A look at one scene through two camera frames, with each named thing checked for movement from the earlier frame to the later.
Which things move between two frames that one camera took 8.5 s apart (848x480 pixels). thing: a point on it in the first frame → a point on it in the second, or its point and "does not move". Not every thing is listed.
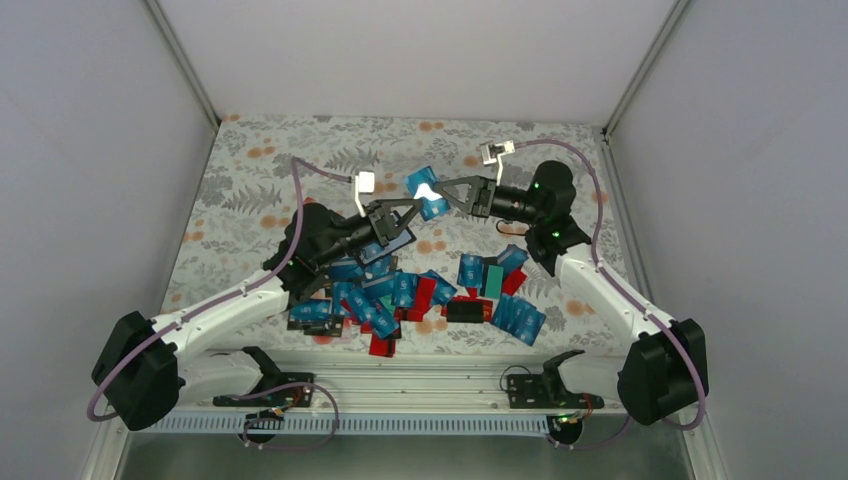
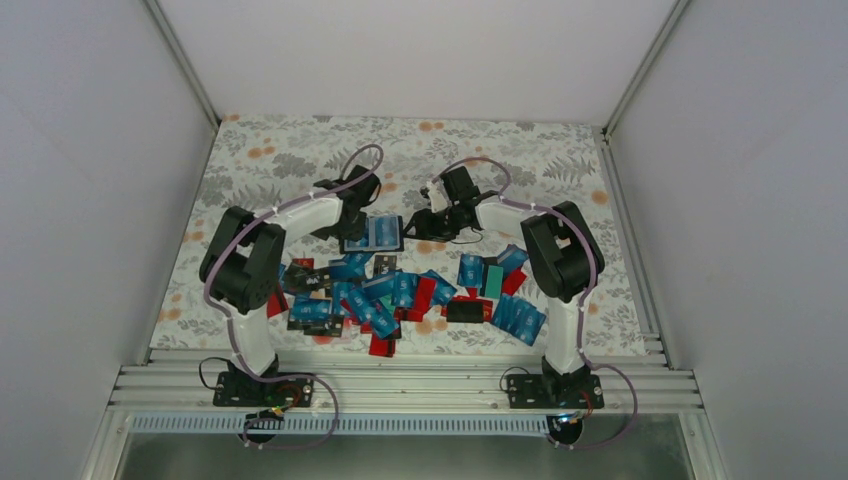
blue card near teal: x=512 y=259 does not move
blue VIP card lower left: x=310 y=310 does not move
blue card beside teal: x=470 y=273 does not move
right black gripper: x=484 y=184 → x=425 y=227
